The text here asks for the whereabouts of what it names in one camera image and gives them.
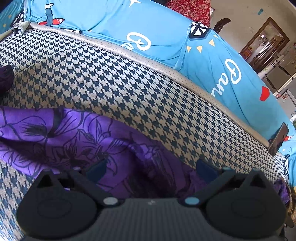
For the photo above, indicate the smartphone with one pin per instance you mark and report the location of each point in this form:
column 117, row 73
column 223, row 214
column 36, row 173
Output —
column 278, row 140

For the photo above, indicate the wooden door frame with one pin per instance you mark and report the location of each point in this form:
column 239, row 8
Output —
column 263, row 58

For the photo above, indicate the brown patterned cloth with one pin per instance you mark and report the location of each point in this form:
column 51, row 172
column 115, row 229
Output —
column 291, row 206

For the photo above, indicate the red floral cloth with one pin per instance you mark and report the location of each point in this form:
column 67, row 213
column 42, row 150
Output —
column 194, row 9

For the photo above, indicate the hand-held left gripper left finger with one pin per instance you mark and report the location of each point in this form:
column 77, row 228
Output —
column 98, row 169

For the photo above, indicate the grey refrigerator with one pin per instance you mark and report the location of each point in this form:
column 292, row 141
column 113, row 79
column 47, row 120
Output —
column 275, row 76

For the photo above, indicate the blue printed sofa cushion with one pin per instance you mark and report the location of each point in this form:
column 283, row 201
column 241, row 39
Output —
column 291, row 162
column 104, row 18
column 9, row 18
column 219, row 69

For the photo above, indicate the purple floral shirt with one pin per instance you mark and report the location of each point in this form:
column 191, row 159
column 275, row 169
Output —
column 69, row 139

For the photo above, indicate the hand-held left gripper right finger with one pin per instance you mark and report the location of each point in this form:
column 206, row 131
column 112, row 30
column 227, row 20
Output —
column 205, row 170

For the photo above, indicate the dark wooden chair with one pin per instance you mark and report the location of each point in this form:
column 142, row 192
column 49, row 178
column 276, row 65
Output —
column 219, row 24

